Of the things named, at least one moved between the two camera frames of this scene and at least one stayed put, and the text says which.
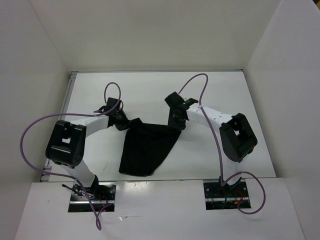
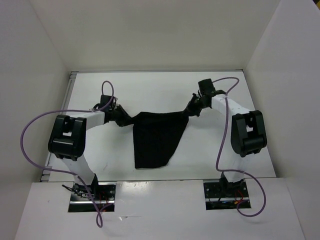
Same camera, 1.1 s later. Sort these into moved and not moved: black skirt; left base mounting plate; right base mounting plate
Moved: black skirt
Not moved: left base mounting plate; right base mounting plate
